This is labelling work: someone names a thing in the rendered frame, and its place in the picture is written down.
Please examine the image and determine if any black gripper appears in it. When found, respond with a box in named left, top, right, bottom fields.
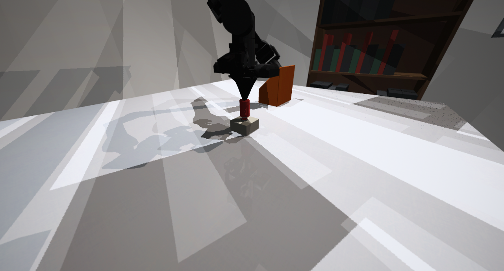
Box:
left=228, top=38, right=280, bottom=100

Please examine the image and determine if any red translucent cap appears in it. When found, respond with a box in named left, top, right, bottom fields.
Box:
left=239, top=99, right=250, bottom=117

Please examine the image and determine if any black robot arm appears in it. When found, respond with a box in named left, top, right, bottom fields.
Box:
left=207, top=0, right=282, bottom=75

